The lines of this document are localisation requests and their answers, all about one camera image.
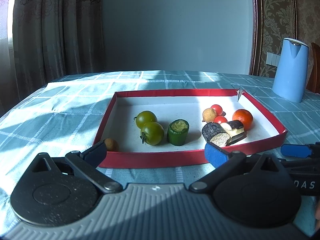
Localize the green tomato with stem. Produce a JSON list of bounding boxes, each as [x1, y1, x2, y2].
[[140, 122, 164, 146]]

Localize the blue kettle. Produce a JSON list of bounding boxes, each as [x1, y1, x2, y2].
[[272, 37, 309, 103]]

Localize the wooden chair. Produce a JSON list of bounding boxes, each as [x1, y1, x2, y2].
[[306, 42, 320, 94]]

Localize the orange tangerine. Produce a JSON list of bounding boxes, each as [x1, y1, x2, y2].
[[232, 109, 253, 131]]

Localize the white wall switch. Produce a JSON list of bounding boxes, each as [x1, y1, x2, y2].
[[266, 52, 280, 67]]

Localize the large dark eggplant piece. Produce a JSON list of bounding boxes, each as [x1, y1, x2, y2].
[[202, 122, 231, 147]]

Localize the red shallow cardboard box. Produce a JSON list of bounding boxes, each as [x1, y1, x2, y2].
[[94, 89, 287, 168]]

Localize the green tomato in box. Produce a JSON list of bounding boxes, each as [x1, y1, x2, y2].
[[134, 111, 157, 129]]

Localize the teal checked tablecloth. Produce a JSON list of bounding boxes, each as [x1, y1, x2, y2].
[[1, 70, 319, 234]]

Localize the red cherry tomato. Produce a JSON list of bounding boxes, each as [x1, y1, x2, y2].
[[211, 104, 223, 115], [214, 115, 228, 124]]

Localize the patterned curtain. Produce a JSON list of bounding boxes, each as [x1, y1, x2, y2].
[[1, 0, 106, 113]]

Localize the person's right hand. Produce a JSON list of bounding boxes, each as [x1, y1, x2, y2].
[[315, 200, 320, 231]]

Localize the dark brown longan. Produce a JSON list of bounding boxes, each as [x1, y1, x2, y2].
[[104, 138, 119, 152]]

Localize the small eggplant piece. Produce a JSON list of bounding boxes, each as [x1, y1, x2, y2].
[[220, 120, 247, 146]]

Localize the light brown longan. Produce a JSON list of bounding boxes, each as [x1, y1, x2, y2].
[[202, 108, 217, 123]]

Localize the green pepper piece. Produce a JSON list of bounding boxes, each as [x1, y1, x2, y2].
[[167, 119, 189, 146]]

